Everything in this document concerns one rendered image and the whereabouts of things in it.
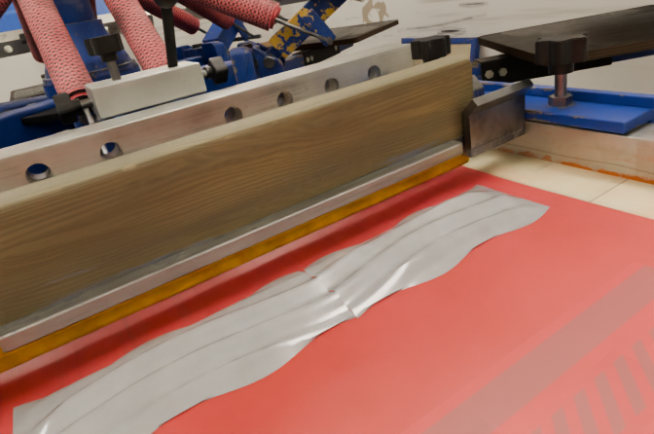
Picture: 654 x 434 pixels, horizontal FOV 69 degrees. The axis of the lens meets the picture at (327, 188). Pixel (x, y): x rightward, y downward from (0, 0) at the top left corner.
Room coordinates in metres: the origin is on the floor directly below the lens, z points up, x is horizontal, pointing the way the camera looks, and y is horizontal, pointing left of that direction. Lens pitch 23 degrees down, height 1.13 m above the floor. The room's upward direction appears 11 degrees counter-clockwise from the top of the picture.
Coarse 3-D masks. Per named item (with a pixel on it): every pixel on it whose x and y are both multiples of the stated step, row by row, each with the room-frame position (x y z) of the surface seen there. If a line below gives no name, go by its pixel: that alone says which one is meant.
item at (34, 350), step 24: (432, 168) 0.39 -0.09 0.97; (384, 192) 0.37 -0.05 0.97; (336, 216) 0.34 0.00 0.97; (288, 240) 0.32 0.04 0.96; (216, 264) 0.29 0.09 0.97; (240, 264) 0.30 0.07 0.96; (168, 288) 0.28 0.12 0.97; (120, 312) 0.26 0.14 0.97; (72, 336) 0.25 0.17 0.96; (0, 360) 0.23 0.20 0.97; (24, 360) 0.24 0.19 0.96
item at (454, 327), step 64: (448, 192) 0.37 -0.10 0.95; (512, 192) 0.35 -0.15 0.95; (320, 256) 0.31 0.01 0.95; (512, 256) 0.26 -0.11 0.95; (576, 256) 0.25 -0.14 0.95; (640, 256) 0.24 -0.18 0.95; (384, 320) 0.22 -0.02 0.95; (448, 320) 0.21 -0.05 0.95; (512, 320) 0.20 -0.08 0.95; (448, 384) 0.17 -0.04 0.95
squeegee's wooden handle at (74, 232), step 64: (448, 64) 0.39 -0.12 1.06; (256, 128) 0.31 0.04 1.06; (320, 128) 0.33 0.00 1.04; (384, 128) 0.36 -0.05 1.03; (448, 128) 0.39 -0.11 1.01; (64, 192) 0.25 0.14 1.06; (128, 192) 0.27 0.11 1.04; (192, 192) 0.28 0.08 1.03; (256, 192) 0.30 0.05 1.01; (320, 192) 0.33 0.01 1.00; (0, 256) 0.23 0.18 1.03; (64, 256) 0.25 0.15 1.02; (128, 256) 0.26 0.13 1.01; (0, 320) 0.23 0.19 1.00
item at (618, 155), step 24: (528, 120) 0.42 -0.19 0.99; (504, 144) 0.44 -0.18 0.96; (528, 144) 0.41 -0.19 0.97; (552, 144) 0.39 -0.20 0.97; (576, 144) 0.37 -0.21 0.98; (600, 144) 0.35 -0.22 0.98; (624, 144) 0.34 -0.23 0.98; (648, 144) 0.32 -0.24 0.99; (600, 168) 0.35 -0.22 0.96; (624, 168) 0.34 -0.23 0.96; (648, 168) 0.32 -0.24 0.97
